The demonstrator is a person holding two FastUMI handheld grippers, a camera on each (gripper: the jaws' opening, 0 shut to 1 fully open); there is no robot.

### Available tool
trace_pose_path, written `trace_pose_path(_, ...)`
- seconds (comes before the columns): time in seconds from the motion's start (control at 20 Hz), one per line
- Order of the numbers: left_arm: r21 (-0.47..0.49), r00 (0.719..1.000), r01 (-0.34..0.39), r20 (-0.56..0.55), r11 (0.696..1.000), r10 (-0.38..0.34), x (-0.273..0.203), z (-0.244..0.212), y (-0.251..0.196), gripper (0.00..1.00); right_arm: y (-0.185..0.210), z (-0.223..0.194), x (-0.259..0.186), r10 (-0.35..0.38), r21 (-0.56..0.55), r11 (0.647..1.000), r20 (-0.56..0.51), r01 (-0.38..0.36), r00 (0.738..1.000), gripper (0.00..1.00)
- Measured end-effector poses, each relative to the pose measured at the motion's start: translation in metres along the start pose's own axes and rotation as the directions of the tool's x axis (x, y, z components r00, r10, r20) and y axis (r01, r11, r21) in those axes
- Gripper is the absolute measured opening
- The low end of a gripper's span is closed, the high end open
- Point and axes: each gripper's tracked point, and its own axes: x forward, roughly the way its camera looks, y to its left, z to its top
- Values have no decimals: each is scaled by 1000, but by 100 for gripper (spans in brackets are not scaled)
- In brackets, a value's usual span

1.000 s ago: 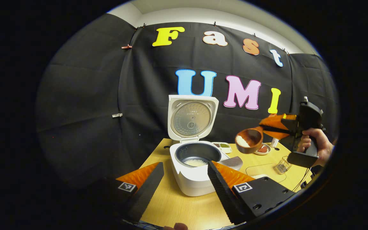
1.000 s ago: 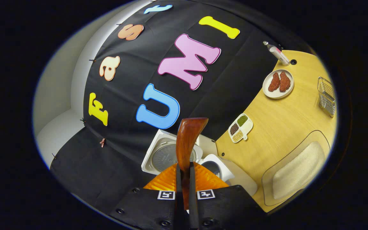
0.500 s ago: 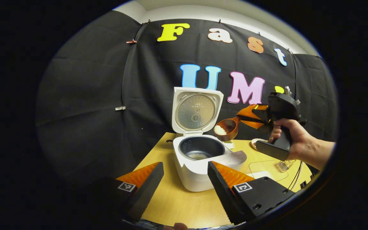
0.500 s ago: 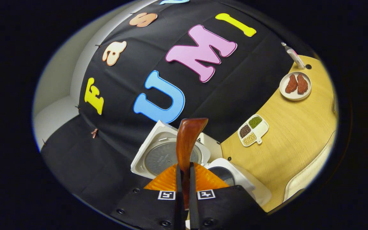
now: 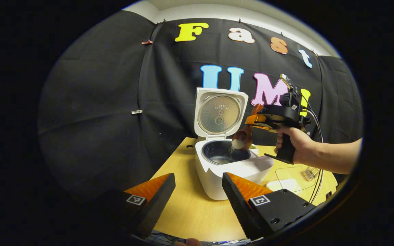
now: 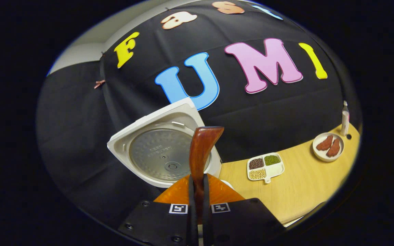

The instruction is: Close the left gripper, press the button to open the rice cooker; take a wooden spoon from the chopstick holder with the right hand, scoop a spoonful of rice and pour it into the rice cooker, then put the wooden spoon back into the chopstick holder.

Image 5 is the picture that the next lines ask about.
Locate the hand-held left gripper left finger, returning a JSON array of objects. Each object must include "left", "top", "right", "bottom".
[{"left": 91, "top": 173, "right": 176, "bottom": 239}]

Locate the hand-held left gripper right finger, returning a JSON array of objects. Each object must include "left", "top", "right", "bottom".
[{"left": 222, "top": 172, "right": 317, "bottom": 240}]

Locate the brown wooden spoon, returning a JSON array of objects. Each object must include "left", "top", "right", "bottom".
[{"left": 232, "top": 104, "right": 264, "bottom": 151}]

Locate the white rice cooker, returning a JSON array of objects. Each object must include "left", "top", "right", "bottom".
[{"left": 194, "top": 87, "right": 275, "bottom": 201}]

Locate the metal wire chopstick holder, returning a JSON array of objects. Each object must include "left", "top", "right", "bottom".
[{"left": 302, "top": 166, "right": 320, "bottom": 181}]

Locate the black backdrop cloth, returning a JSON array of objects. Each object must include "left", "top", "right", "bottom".
[{"left": 38, "top": 10, "right": 364, "bottom": 202}]

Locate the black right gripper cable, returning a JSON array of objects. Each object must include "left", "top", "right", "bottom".
[{"left": 300, "top": 96, "right": 324, "bottom": 204}]

